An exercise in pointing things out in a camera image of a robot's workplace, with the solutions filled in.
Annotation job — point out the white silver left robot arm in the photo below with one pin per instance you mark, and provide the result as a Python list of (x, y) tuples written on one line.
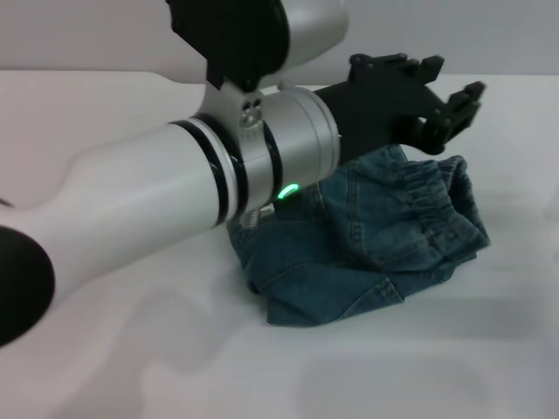
[(131, 183)]

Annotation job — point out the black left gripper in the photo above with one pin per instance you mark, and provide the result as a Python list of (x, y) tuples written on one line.
[(375, 105)]

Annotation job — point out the blue denim shorts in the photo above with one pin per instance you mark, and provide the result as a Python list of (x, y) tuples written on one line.
[(349, 244)]

